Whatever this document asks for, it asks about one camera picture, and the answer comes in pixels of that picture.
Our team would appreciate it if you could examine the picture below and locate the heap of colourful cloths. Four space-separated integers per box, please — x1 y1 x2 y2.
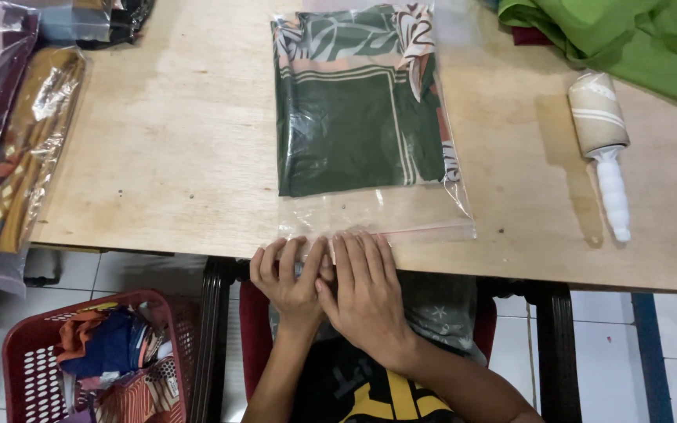
55 302 182 423

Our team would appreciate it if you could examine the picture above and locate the white-handled lint roller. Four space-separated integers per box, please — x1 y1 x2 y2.
568 70 633 243

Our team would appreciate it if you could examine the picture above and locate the bright green cloth heap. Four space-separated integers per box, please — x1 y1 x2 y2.
496 0 677 114

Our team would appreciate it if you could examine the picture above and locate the maroon cloth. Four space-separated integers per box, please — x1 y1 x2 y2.
511 26 554 47

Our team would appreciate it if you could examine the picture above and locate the dark wooden table leg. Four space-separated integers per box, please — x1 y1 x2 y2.
188 256 241 423
478 277 584 423

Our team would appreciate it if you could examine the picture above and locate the black shirt with yellow print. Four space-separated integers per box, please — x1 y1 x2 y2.
305 337 464 423

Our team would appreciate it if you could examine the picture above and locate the blue metal leg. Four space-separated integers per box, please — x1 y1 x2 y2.
630 292 675 423

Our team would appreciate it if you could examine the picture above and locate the person's left hand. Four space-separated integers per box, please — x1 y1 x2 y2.
249 236 336 337

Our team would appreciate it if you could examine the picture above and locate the red plastic laundry basket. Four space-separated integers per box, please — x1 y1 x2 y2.
2 288 202 423

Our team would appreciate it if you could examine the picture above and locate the person's right hand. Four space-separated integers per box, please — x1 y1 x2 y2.
315 231 419 369

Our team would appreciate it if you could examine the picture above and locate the mustard patterned packed scarf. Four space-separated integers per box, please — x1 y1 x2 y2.
0 47 88 263

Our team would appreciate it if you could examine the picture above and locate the blue-grey packed scarf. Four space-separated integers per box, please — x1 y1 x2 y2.
32 0 114 44

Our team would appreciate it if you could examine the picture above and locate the grey star-print garment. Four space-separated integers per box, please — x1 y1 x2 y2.
268 269 490 366

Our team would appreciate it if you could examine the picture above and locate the black packed cloth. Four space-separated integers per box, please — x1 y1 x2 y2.
77 0 156 51

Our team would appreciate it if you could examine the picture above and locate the folded green leaf-print scarf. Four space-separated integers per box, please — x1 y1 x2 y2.
272 3 462 198

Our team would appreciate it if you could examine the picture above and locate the clear plastic zip bag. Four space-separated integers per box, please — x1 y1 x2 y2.
269 0 478 260

